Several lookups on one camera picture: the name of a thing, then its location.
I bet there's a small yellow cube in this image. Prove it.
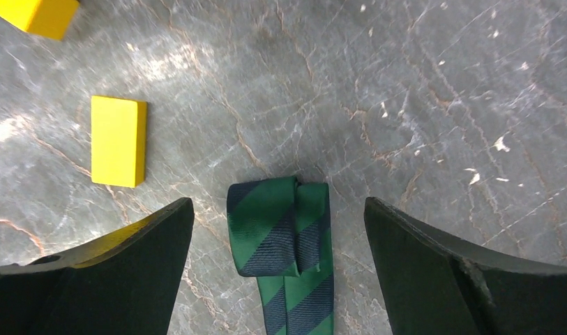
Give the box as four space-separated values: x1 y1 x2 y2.
0 0 80 40

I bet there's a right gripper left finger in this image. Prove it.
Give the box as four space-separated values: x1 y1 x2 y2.
0 198 195 334

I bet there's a green navy striped tie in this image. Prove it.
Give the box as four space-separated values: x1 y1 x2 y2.
227 176 335 334

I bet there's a yellow rectangular block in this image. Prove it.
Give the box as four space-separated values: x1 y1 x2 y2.
91 96 147 188

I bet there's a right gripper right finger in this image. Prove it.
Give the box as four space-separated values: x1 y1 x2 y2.
364 197 567 334

